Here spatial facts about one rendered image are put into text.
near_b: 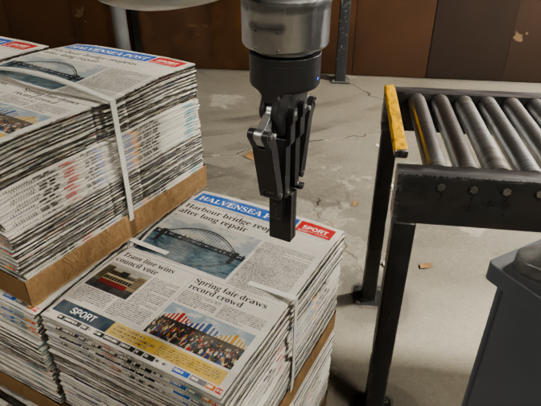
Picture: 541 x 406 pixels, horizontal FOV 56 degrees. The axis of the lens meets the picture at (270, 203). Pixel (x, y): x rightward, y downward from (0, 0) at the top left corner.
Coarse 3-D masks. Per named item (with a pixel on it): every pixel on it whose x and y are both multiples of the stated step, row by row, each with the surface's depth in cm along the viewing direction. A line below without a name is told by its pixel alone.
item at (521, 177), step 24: (408, 168) 108; (432, 168) 108; (456, 168) 108; (480, 168) 108; (408, 192) 108; (432, 192) 107; (456, 192) 106; (480, 192) 106; (504, 192) 104; (528, 192) 104; (408, 216) 111; (432, 216) 110; (456, 216) 109; (480, 216) 108; (504, 216) 108; (528, 216) 107
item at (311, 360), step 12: (324, 336) 91; (312, 360) 87; (0, 372) 82; (300, 372) 82; (12, 384) 82; (24, 384) 80; (300, 384) 84; (24, 396) 82; (36, 396) 80; (288, 396) 79
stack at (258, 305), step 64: (128, 256) 78; (192, 256) 78; (256, 256) 78; (320, 256) 78; (0, 320) 74; (64, 320) 66; (128, 320) 66; (192, 320) 66; (256, 320) 66; (320, 320) 85; (0, 384) 87; (64, 384) 73; (128, 384) 65; (192, 384) 58; (256, 384) 66; (320, 384) 99
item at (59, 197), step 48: (0, 96) 70; (48, 96) 71; (0, 144) 57; (48, 144) 63; (96, 144) 70; (0, 192) 59; (48, 192) 65; (96, 192) 71; (0, 240) 63; (48, 240) 66
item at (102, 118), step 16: (0, 64) 83; (0, 80) 76; (16, 80) 76; (32, 80) 77; (48, 80) 77; (64, 96) 71; (80, 96) 71; (112, 96) 71; (96, 112) 68; (96, 128) 69; (112, 128) 72; (128, 128) 74; (112, 144) 72; (128, 144) 75; (112, 160) 73; (128, 160) 76; (112, 176) 73; (128, 176) 76; (112, 192) 74
